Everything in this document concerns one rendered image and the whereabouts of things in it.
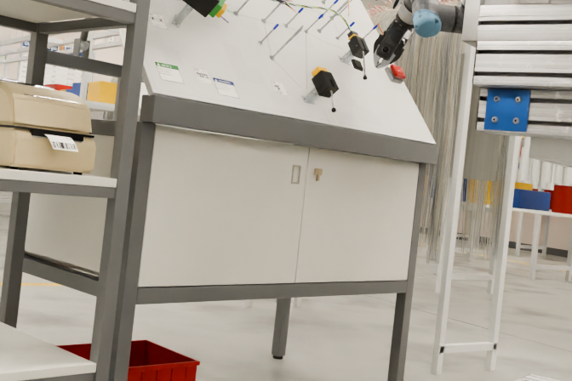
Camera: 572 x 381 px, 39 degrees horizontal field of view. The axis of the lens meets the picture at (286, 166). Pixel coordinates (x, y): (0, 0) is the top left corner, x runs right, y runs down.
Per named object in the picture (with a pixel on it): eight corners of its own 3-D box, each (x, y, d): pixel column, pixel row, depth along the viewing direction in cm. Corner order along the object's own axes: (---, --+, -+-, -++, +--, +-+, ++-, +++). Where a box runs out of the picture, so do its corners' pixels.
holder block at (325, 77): (313, 124, 232) (337, 104, 226) (298, 90, 237) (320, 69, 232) (324, 126, 235) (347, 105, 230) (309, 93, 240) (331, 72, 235)
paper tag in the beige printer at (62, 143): (77, 151, 177) (79, 138, 177) (53, 149, 172) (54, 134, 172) (65, 150, 180) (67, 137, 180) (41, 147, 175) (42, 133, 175)
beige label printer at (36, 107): (95, 176, 186) (105, 90, 186) (10, 169, 170) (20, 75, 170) (24, 166, 206) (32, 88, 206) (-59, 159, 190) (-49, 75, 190)
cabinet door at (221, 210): (294, 282, 236) (309, 147, 236) (138, 287, 197) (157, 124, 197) (289, 281, 237) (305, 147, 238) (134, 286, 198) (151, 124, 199)
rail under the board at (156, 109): (437, 164, 276) (438, 145, 276) (152, 122, 192) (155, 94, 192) (423, 163, 280) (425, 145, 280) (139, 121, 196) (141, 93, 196)
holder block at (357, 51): (352, 55, 262) (361, 48, 260) (347, 42, 265) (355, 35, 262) (361, 59, 265) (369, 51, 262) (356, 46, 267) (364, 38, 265)
